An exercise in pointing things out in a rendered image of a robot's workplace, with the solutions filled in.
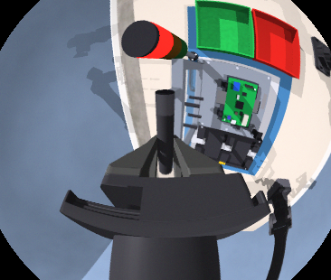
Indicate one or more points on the green circuit board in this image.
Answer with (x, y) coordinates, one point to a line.
(239, 102)

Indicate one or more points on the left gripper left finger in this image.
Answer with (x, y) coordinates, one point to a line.
(141, 162)

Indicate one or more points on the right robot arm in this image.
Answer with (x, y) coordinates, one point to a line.
(323, 54)

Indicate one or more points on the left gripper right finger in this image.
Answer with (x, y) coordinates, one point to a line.
(188, 162)

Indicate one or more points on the green bin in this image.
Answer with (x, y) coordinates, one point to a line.
(224, 25)

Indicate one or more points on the red bin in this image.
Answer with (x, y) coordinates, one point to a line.
(276, 42)

